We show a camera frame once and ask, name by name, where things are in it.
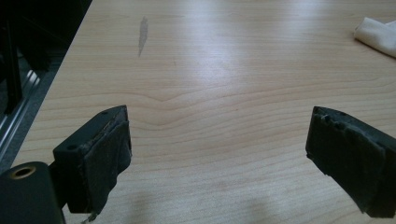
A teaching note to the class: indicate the cream white sock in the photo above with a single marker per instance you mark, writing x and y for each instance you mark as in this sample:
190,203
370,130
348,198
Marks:
376,34

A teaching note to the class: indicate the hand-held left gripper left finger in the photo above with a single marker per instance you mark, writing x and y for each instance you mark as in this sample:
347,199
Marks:
93,155

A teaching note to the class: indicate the metal floor rail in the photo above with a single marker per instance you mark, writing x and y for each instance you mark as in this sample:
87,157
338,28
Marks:
18,109

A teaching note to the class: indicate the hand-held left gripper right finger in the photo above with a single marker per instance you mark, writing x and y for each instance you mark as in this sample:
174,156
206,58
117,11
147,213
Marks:
351,155

